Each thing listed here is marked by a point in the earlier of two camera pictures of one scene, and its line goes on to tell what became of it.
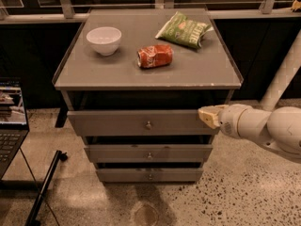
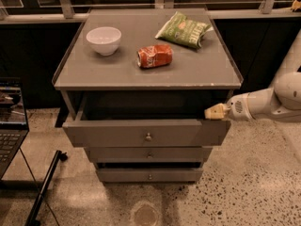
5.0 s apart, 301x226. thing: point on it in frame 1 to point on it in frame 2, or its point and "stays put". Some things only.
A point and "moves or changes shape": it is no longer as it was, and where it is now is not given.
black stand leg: (33, 218) stays put
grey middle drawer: (153, 153) stays put
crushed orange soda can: (154, 56) stays put
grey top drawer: (138, 123) moves or changes shape
